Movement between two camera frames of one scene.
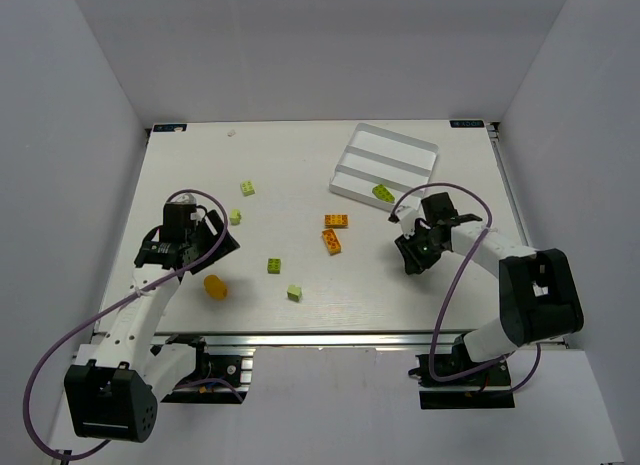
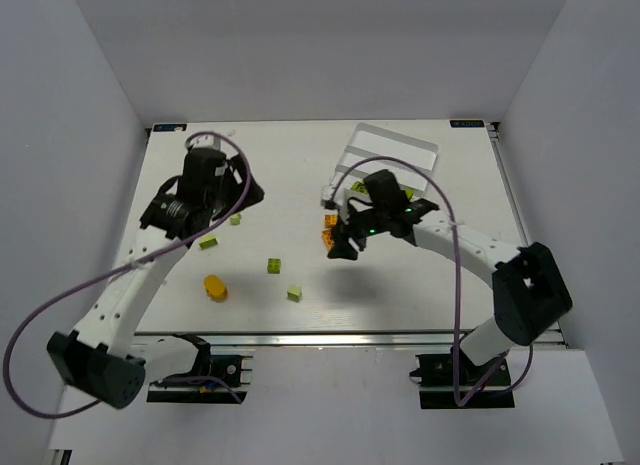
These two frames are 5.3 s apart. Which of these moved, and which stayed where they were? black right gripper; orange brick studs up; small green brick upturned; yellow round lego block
Moved: black right gripper
Stayed: orange brick studs up; yellow round lego block; small green brick upturned
